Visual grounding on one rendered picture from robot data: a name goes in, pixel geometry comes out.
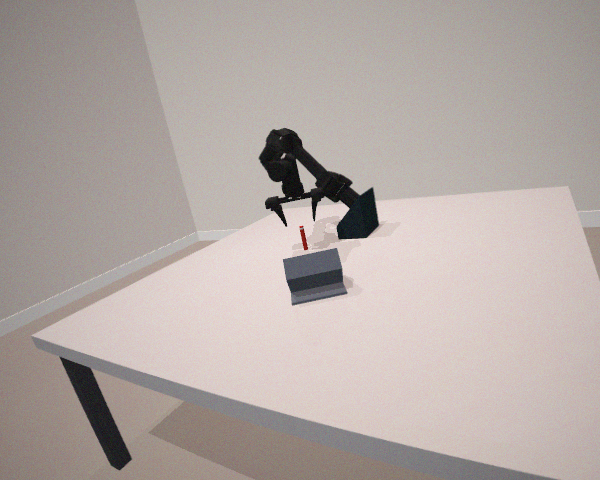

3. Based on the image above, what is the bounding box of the grey sloped panel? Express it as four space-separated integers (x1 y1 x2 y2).
283 248 348 306

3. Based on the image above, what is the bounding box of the red peg with white band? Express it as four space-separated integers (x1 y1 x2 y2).
299 226 308 250

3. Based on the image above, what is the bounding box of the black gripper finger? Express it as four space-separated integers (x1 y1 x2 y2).
271 205 287 227
311 199 321 221

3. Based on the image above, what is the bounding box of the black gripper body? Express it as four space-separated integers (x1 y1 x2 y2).
265 174 325 209

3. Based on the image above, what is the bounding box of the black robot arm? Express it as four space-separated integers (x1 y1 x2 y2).
259 128 360 208

